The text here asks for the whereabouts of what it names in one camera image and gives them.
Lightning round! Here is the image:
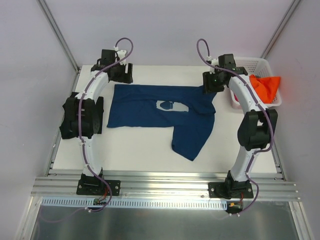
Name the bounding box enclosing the blue t shirt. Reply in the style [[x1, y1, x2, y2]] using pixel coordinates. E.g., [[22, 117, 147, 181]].
[[107, 84, 216, 161]]

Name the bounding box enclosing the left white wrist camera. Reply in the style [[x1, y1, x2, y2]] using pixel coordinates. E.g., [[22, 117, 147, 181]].
[[113, 46, 127, 62]]

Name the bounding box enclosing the folded black t shirt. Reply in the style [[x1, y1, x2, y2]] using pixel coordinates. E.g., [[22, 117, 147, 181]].
[[96, 96, 104, 134]]

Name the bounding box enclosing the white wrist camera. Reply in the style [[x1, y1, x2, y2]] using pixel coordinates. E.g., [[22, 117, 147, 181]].
[[113, 46, 127, 62], [206, 56, 219, 74]]

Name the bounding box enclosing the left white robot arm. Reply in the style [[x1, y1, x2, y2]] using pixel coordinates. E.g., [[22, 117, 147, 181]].
[[59, 47, 133, 194]]

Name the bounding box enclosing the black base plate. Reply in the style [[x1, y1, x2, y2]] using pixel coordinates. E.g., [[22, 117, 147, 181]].
[[208, 181, 254, 200], [76, 174, 121, 196]]

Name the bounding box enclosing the white plastic laundry basket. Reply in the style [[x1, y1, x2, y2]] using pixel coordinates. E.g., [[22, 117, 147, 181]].
[[234, 57, 282, 108]]

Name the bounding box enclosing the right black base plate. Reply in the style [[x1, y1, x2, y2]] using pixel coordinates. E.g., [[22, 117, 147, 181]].
[[208, 181, 254, 200]]

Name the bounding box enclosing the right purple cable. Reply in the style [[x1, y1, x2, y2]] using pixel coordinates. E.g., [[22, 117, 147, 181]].
[[196, 38, 276, 218]]

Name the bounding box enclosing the orange t shirt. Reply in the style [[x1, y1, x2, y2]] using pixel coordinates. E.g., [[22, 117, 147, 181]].
[[249, 74, 282, 104]]

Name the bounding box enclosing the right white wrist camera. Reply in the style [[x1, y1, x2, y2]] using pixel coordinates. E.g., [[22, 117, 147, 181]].
[[206, 56, 219, 74]]

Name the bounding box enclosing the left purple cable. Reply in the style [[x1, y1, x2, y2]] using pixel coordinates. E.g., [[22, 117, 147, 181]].
[[37, 37, 135, 223]]

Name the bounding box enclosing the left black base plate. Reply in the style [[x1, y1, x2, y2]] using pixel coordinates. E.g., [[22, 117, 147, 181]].
[[76, 174, 121, 196]]

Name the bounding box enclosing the white slotted cable duct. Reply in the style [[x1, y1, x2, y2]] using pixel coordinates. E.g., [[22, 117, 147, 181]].
[[41, 196, 227, 211]]

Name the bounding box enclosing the purple cable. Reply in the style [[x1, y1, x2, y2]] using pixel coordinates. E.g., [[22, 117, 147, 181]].
[[196, 38, 276, 218], [37, 37, 135, 223]]

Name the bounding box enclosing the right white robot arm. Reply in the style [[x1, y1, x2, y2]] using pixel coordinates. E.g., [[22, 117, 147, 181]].
[[202, 54, 278, 200]]

